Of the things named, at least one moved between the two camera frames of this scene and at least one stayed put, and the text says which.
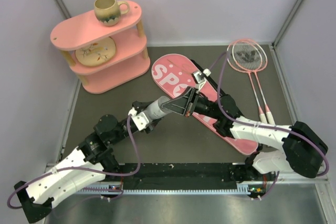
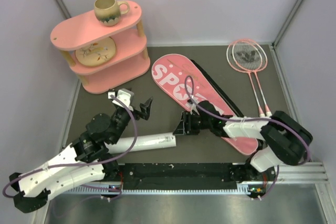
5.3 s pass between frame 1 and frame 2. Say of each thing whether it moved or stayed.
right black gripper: moved
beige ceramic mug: stayed
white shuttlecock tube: moved
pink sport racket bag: stayed
